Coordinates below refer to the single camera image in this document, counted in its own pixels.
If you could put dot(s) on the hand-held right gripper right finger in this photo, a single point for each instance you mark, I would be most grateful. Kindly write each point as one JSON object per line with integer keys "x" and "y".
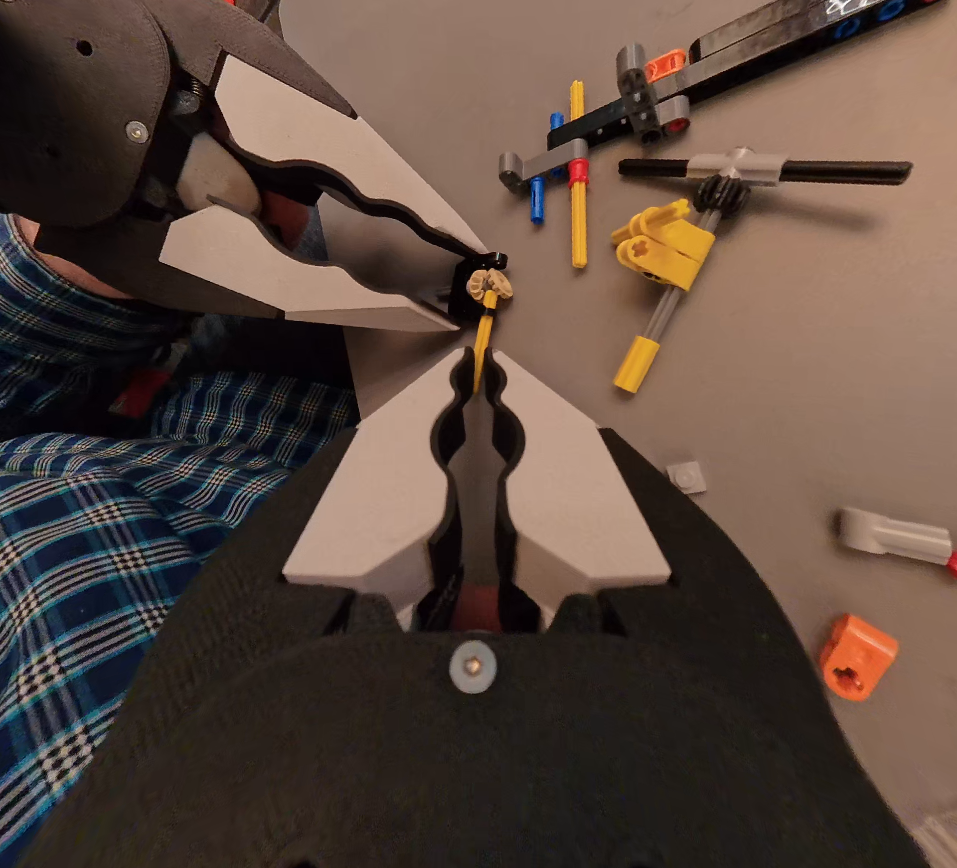
{"x": 583, "y": 501}

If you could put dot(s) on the black lego chassis assembly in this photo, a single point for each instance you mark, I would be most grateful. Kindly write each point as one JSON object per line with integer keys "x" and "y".
{"x": 748, "y": 53}

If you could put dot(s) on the black lego frame with gear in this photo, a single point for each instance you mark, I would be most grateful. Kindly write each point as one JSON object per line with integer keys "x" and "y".
{"x": 462, "y": 296}

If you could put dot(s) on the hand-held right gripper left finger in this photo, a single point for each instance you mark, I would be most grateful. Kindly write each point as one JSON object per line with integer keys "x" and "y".
{"x": 359, "y": 501}

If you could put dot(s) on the yellow lego axle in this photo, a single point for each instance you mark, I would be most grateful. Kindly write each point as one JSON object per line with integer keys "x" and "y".
{"x": 484, "y": 337}

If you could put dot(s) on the tan lego bevel gear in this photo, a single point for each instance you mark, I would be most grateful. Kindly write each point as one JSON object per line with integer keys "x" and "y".
{"x": 490, "y": 282}

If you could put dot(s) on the person's plaid shirt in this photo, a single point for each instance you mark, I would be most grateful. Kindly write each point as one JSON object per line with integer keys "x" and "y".
{"x": 90, "y": 584}

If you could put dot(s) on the orange lego connector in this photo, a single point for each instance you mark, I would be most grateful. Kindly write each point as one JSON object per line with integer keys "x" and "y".
{"x": 858, "y": 658}

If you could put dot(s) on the black axle lego gear assembly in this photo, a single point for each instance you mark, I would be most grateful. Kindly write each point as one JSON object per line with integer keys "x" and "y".
{"x": 837, "y": 170}

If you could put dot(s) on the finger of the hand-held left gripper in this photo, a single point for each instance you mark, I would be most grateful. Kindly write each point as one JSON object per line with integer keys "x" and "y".
{"x": 314, "y": 127}
{"x": 284, "y": 277}

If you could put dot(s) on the small light grey lego plate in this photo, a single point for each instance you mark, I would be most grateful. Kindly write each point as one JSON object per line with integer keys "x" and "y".
{"x": 686, "y": 477}

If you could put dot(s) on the grey lego connector red pin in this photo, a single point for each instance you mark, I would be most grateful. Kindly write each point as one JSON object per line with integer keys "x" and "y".
{"x": 893, "y": 535}

